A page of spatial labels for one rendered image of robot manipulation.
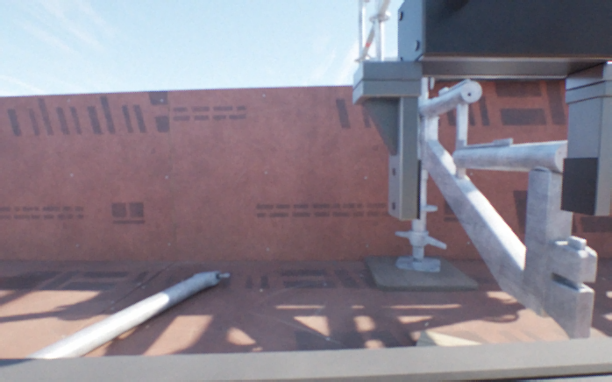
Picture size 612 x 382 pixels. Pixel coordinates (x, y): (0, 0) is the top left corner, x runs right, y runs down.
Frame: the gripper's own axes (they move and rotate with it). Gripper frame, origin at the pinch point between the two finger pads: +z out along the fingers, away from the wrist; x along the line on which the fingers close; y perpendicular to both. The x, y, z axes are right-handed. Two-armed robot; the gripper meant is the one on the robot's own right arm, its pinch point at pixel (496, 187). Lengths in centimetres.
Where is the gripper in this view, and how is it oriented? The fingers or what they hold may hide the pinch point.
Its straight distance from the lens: 25.4
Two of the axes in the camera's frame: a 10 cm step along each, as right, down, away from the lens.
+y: 0.3, 0.9, -10.0
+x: 10.0, -0.2, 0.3
